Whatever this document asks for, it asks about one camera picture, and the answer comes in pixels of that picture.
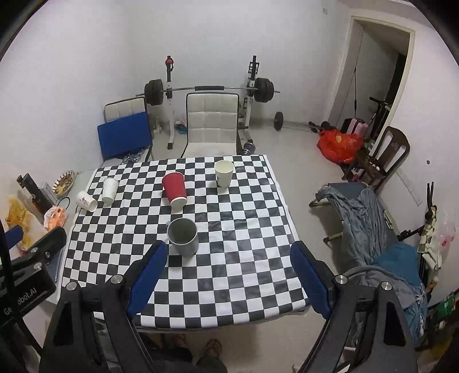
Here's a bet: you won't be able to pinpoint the dark wooden chair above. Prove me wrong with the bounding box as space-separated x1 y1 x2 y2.
340 126 411 191

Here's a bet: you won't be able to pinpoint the grey mug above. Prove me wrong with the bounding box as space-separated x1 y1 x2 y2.
166 217 200 257

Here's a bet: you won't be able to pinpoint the pink suitcase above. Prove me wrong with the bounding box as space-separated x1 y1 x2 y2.
340 117 370 137

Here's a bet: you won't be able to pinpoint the person's foot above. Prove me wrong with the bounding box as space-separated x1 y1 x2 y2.
204 339 223 359
163 333 189 354

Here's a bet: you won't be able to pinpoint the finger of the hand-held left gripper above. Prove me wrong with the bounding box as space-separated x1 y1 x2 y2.
20 226 68 268
3 225 25 250

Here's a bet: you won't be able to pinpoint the black white checkered tablecloth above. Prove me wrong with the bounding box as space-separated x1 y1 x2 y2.
62 154 311 330

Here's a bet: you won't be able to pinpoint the blue towel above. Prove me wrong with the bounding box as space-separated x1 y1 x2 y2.
371 242 429 345

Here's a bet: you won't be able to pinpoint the yellowish plastic bag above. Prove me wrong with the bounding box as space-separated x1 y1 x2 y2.
4 195 47 252

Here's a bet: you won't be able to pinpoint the cream paper cup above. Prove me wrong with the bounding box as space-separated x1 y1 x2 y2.
214 160 235 188

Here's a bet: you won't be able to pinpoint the black scooter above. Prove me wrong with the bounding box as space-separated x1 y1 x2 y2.
369 96 392 139

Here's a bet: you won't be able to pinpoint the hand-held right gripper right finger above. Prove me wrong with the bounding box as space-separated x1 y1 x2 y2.
290 240 419 373

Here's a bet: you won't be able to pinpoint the wide white padded chair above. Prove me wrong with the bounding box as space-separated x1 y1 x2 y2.
180 92 242 159

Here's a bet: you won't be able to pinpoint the person's dark trousers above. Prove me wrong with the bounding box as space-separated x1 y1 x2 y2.
143 346 228 373

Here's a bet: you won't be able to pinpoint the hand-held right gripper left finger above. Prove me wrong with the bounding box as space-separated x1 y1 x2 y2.
39 240 169 373

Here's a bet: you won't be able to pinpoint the round patterned dish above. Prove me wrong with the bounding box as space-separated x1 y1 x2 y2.
52 170 77 196

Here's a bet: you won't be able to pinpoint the person's left foot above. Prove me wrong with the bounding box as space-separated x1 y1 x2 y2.
163 333 189 354

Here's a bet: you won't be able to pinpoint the red plastic bag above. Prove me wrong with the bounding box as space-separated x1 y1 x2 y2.
317 129 365 164

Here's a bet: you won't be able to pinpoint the folding cot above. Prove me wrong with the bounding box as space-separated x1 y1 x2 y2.
309 181 400 249

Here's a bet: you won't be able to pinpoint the long barbell with black plates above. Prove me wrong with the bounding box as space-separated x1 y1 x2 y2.
135 77 281 107

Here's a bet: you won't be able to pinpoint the red cup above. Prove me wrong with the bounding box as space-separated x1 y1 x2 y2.
161 171 188 209

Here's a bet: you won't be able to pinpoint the blue cushion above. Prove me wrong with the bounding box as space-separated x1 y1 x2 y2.
97 111 153 160

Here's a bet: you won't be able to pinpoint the white printed paper cup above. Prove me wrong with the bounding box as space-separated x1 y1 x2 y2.
76 190 98 213

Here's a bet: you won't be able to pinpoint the orange snack packet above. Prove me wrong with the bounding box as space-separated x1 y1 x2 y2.
44 205 68 231

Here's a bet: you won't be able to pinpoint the green box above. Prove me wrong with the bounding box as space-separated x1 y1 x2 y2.
429 290 457 336

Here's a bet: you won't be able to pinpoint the black stand rack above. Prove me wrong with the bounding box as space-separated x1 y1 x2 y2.
396 182 439 244

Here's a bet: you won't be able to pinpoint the white barbell rack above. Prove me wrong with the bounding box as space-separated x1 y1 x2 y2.
163 55 261 151

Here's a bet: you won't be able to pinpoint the plain white paper cup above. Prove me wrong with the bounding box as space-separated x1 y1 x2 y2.
101 177 120 206

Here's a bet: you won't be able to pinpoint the person's right foot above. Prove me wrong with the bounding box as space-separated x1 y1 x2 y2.
204 339 223 359

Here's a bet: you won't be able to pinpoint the short barbell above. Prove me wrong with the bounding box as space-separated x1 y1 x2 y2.
273 111 336 133

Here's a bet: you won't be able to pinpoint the checkered cloth bag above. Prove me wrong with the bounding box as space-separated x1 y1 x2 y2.
418 214 444 271

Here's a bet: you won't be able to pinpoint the narrow white padded chair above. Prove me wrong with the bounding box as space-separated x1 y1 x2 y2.
103 96 155 163

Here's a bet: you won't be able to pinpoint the door frame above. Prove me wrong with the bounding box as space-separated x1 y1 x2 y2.
327 14 417 146

